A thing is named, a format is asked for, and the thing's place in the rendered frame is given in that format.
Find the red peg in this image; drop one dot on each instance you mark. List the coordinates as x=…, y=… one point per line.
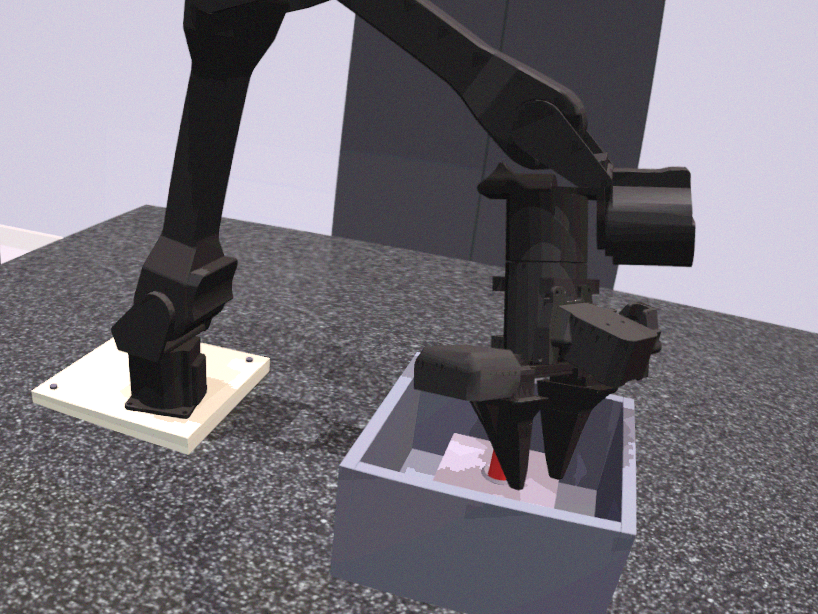
x=495, y=470

